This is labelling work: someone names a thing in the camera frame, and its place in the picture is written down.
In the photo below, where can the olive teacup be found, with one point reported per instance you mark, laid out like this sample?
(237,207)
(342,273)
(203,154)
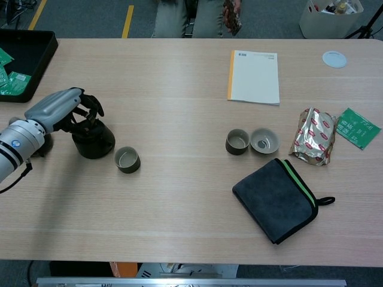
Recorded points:
(127,161)

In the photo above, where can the white storage box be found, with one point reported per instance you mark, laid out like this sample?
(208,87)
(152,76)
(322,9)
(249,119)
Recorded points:
(329,24)

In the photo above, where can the seated person khaki trousers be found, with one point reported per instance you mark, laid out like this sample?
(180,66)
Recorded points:
(206,18)

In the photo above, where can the green packet with white label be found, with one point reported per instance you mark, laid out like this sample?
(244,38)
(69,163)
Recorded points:
(18,83)

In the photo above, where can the green tea packet white print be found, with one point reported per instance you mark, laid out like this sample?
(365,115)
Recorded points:
(357,128)

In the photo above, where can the aluminium profile rail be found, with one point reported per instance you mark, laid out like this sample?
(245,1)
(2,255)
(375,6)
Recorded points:
(191,282)

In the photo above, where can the orange base cover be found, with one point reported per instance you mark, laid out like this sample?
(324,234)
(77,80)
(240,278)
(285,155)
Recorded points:
(125,269)

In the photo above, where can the grey cloth with green stripe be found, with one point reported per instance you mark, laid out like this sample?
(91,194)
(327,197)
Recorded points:
(275,200)

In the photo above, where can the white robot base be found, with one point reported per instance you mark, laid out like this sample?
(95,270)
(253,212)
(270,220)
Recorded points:
(185,269)

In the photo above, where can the black rectangular tray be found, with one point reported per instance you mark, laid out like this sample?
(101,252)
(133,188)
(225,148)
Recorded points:
(30,51)

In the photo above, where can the empty dark teacup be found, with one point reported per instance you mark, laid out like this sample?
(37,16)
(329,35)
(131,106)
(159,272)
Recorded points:
(237,142)

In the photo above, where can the smartphone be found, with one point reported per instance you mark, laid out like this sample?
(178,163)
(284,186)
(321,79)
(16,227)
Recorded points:
(233,18)

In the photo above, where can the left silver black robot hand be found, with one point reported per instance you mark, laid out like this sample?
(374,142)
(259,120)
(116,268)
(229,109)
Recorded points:
(54,107)

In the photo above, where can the silver foil pack red labels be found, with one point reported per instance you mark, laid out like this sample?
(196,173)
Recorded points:
(312,137)

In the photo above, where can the black tripod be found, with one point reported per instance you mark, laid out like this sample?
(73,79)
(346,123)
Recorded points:
(363,30)

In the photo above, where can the white notebook with yellow spine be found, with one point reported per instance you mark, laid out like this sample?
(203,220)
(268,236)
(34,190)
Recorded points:
(254,77)

